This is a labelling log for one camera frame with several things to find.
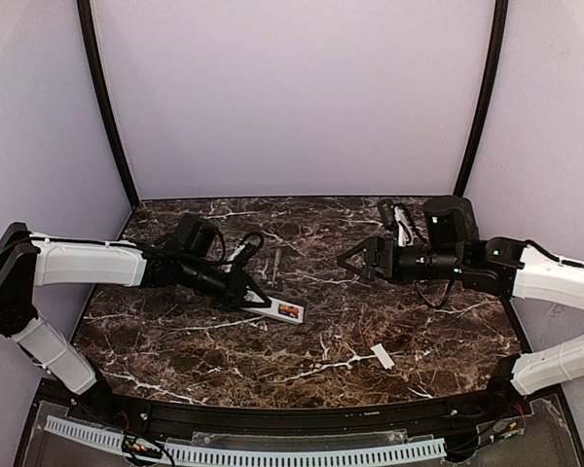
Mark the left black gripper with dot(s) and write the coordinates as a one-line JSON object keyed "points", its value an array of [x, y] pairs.
{"points": [[234, 288]]}

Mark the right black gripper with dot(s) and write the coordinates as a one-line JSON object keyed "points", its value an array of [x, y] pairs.
{"points": [[377, 258]]}

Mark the white remote control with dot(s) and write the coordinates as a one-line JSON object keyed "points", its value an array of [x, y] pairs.
{"points": [[274, 308]]}

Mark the white battery cover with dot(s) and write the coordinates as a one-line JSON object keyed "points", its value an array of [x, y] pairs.
{"points": [[383, 356]]}

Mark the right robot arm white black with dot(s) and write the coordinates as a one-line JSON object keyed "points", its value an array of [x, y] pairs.
{"points": [[503, 267]]}

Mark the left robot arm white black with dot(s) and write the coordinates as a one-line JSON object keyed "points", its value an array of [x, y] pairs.
{"points": [[29, 260]]}

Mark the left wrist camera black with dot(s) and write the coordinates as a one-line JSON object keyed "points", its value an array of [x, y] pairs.
{"points": [[247, 248]]}

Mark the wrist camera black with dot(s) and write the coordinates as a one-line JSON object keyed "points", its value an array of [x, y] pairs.
{"points": [[247, 248], [398, 220]]}

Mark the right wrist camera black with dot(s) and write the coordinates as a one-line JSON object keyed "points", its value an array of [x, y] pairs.
{"points": [[398, 220]]}

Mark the centre white slotted cable duct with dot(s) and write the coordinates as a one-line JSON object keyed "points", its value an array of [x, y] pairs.
{"points": [[185, 455]]}

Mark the white slotted cable duct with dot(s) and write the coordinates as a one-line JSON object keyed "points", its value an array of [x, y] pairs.
{"points": [[185, 455], [86, 434]]}

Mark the black front rail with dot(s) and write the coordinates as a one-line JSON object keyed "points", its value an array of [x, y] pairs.
{"points": [[455, 416]]}

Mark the small circuit board with wires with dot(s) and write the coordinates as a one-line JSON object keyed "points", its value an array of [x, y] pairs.
{"points": [[134, 447]]}

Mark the right circuit board with wires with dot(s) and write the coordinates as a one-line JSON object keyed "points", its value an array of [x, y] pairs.
{"points": [[501, 430]]}

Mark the left white slotted cable duct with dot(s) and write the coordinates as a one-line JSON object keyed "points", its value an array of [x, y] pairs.
{"points": [[86, 434]]}

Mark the right black frame post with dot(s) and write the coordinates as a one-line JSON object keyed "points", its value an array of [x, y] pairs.
{"points": [[500, 13]]}

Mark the black frame post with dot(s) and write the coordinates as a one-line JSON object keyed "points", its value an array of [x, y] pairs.
{"points": [[500, 13], [105, 107]]}

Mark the left black frame post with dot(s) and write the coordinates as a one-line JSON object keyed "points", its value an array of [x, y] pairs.
{"points": [[105, 107]]}

